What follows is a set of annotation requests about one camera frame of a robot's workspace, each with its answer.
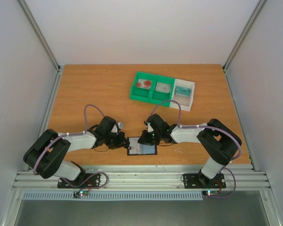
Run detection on black leather card holder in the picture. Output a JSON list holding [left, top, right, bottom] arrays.
[[127, 137, 158, 156]]

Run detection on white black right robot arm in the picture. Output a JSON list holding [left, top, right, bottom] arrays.
[[138, 114, 242, 188]]

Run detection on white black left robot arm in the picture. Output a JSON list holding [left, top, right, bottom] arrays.
[[23, 116, 129, 187]]

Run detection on grey card in bin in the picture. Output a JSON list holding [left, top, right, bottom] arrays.
[[155, 82, 172, 94]]

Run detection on teal card in bin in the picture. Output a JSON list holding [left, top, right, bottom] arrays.
[[175, 86, 191, 98]]

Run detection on red dotted card in bin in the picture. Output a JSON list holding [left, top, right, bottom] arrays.
[[136, 79, 152, 89]]

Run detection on white right bin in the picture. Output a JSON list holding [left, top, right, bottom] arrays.
[[171, 79, 195, 112]]

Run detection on green middle bin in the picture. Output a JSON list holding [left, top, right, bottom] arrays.
[[150, 75, 175, 104]]

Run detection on green bin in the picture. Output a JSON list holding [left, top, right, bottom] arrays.
[[129, 72, 156, 103], [150, 75, 175, 104]]

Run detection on green left bin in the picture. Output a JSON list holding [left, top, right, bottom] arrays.
[[129, 72, 156, 103]]

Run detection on left controller board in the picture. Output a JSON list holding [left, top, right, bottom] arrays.
[[73, 191, 89, 198]]

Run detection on controller board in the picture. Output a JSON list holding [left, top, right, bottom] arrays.
[[202, 190, 221, 197], [73, 191, 89, 198]]

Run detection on right controller board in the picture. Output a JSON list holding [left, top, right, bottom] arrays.
[[202, 190, 221, 197]]

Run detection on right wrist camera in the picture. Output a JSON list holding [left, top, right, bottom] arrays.
[[146, 122, 154, 133]]

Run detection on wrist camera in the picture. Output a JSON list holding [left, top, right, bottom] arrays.
[[146, 122, 154, 133], [111, 122, 124, 133]]

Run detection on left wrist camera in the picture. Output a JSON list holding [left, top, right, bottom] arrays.
[[111, 122, 124, 133]]

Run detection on aluminium frame rail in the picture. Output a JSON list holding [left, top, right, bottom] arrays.
[[12, 164, 271, 191]]

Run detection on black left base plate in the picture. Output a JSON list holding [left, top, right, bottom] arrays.
[[57, 173, 101, 189]]

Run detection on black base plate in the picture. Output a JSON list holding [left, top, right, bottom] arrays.
[[57, 173, 101, 189], [181, 173, 226, 189]]

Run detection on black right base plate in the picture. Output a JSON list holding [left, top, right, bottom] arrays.
[[181, 173, 226, 189]]

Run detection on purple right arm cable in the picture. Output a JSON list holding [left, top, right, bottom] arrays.
[[150, 100, 243, 198]]

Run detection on grey slotted cable duct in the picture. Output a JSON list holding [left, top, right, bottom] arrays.
[[22, 191, 203, 201]]

